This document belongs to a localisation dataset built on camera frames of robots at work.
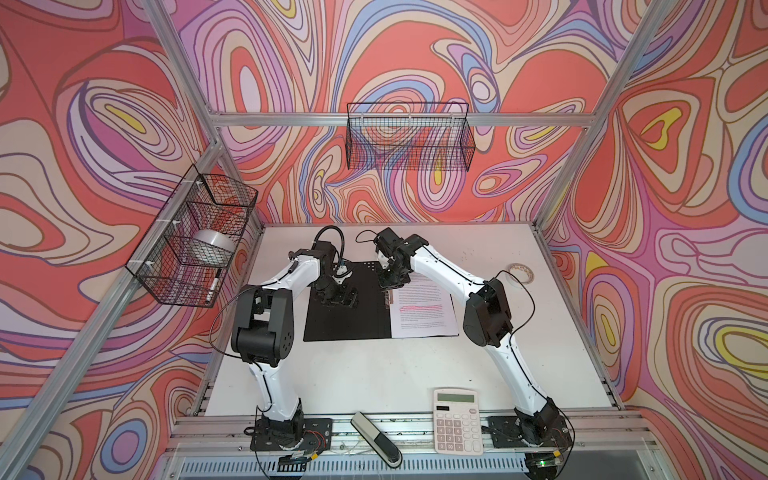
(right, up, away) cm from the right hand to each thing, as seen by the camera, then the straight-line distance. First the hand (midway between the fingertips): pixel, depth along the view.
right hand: (386, 292), depth 94 cm
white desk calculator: (+18, -30, -21) cm, 40 cm away
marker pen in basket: (-43, +5, -21) cm, 48 cm away
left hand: (-12, -3, -1) cm, 13 cm away
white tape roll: (+49, +5, +11) cm, 50 cm away
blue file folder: (-5, -8, -2) cm, 10 cm away
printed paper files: (+12, -5, +2) cm, 13 cm away
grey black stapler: (-1, -36, -21) cm, 42 cm away
